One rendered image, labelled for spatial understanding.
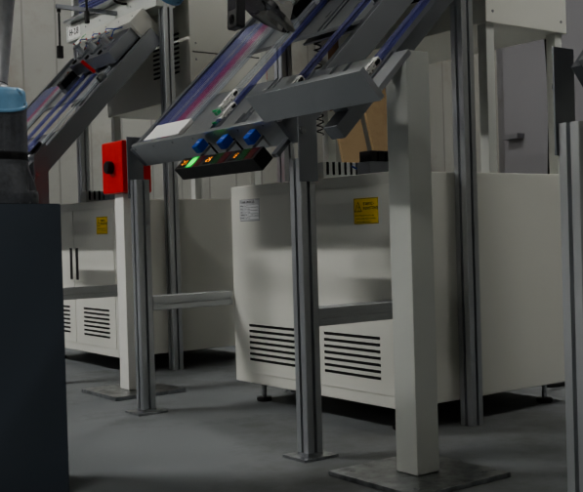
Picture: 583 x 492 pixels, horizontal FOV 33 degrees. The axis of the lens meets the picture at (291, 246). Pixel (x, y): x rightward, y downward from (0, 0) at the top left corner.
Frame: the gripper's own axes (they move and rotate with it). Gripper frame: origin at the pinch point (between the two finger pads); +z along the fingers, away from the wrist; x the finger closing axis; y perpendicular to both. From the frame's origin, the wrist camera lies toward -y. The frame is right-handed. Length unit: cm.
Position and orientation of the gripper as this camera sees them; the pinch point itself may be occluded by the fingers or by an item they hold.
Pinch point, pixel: (286, 30)
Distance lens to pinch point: 241.9
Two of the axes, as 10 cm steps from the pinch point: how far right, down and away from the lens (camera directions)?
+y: 4.1, -8.6, 3.0
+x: -5.9, 0.0, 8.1
